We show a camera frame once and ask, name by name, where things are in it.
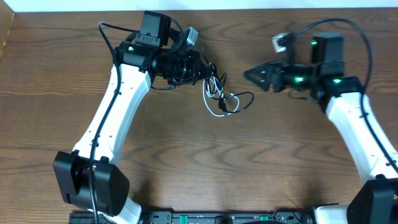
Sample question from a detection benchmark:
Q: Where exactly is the black USB cable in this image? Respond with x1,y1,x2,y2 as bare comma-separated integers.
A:
150,46,255,114

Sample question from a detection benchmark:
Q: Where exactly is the white USB cable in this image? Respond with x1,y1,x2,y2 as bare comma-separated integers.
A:
201,63,241,118

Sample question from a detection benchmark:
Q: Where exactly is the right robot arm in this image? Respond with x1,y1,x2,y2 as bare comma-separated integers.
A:
244,32,397,223

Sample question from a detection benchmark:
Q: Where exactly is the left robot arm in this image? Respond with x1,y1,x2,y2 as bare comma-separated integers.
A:
53,11,210,223

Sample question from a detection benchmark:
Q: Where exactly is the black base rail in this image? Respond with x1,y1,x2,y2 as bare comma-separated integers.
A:
68,210,382,224

